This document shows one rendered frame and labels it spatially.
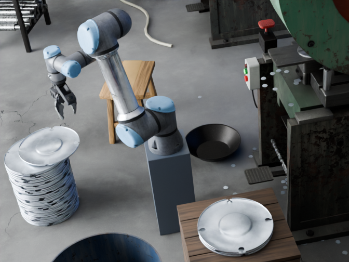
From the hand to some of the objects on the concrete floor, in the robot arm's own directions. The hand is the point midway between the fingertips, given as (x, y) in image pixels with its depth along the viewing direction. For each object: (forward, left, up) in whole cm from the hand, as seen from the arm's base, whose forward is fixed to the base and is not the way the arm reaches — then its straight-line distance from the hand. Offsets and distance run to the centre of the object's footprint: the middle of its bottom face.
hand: (68, 115), depth 305 cm
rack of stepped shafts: (-41, +178, -45) cm, 189 cm away
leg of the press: (+133, -59, -46) cm, 152 cm away
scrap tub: (+9, -104, -45) cm, 114 cm away
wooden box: (+60, -81, -45) cm, 110 cm away
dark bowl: (+68, +10, -45) cm, 83 cm away
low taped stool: (+31, +45, -46) cm, 71 cm away
